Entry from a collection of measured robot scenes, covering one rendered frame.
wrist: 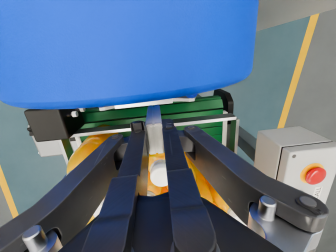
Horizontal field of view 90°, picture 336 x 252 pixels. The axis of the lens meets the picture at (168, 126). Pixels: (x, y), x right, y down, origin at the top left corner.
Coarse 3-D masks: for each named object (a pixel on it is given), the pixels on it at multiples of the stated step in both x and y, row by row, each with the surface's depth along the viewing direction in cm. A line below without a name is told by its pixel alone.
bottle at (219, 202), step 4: (208, 184) 42; (212, 188) 40; (212, 192) 39; (216, 192) 38; (212, 196) 39; (216, 196) 38; (216, 200) 38; (220, 200) 37; (216, 204) 38; (220, 204) 37; (224, 204) 36; (220, 208) 37; (224, 208) 36; (228, 208) 35; (228, 212) 35
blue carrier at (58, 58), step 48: (0, 0) 9; (48, 0) 8; (96, 0) 8; (144, 0) 8; (192, 0) 9; (240, 0) 11; (0, 48) 10; (48, 48) 9; (96, 48) 9; (144, 48) 9; (192, 48) 10; (240, 48) 13; (0, 96) 12; (48, 96) 10; (96, 96) 10; (144, 96) 10
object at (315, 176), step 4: (316, 168) 29; (320, 168) 29; (308, 172) 30; (312, 172) 29; (316, 172) 29; (320, 172) 29; (324, 172) 29; (308, 176) 30; (312, 176) 30; (316, 176) 30; (320, 176) 30; (324, 176) 30; (308, 180) 30; (312, 180) 30; (316, 180) 30; (320, 180) 30; (312, 184) 30
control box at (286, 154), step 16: (288, 128) 37; (304, 128) 37; (256, 144) 39; (272, 144) 33; (288, 144) 31; (304, 144) 31; (320, 144) 30; (256, 160) 40; (272, 160) 34; (288, 160) 29; (304, 160) 30; (320, 160) 30; (272, 176) 34; (288, 176) 31; (304, 176) 31; (320, 192) 33
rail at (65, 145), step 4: (60, 140) 38; (64, 140) 39; (68, 140) 41; (60, 144) 38; (64, 144) 39; (68, 144) 40; (60, 148) 38; (64, 148) 39; (68, 148) 40; (64, 152) 39; (68, 152) 40; (72, 152) 42; (64, 156) 39; (68, 156) 40
